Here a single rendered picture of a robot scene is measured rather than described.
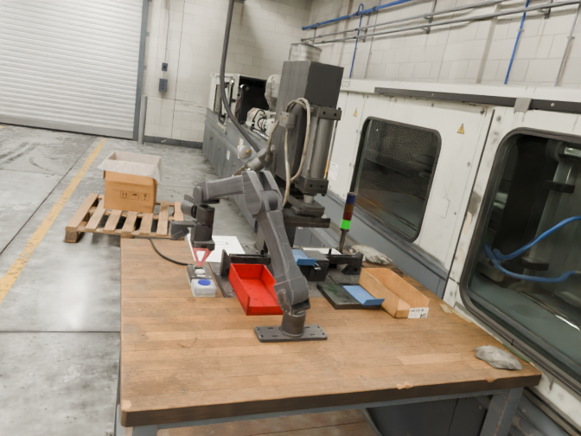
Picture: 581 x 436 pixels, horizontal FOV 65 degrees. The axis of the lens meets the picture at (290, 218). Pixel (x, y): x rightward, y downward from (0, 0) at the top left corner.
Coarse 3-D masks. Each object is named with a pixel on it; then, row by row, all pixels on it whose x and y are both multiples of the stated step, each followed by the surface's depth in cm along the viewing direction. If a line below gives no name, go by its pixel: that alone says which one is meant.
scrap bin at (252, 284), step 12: (240, 264) 154; (252, 264) 156; (228, 276) 154; (240, 276) 155; (252, 276) 157; (264, 276) 155; (240, 288) 139; (252, 288) 150; (264, 288) 151; (240, 300) 139; (252, 300) 141; (264, 300) 143; (276, 300) 143; (252, 312) 133; (264, 312) 134; (276, 312) 136
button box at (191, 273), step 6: (150, 240) 176; (156, 252) 166; (168, 258) 162; (180, 264) 160; (186, 264) 159; (192, 264) 159; (192, 270) 150; (204, 270) 151; (192, 276) 145; (198, 276) 146; (204, 276) 147; (210, 276) 147
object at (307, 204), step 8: (296, 192) 179; (288, 200) 168; (296, 200) 161; (304, 200) 159; (312, 200) 159; (288, 208) 163; (296, 208) 159; (304, 208) 154; (312, 208) 155; (320, 208) 156; (288, 216) 154; (296, 216) 155; (304, 216) 157; (312, 216) 158; (320, 216) 160; (288, 224) 155; (296, 224) 156; (304, 224) 157; (312, 224) 158; (320, 224) 159; (328, 224) 160
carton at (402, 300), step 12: (360, 276) 168; (372, 276) 161; (384, 276) 172; (396, 276) 167; (372, 288) 160; (384, 288) 153; (396, 288) 166; (408, 288) 160; (384, 300) 153; (396, 300) 146; (408, 300) 159; (420, 300) 153; (396, 312) 147; (408, 312) 148; (420, 312) 150
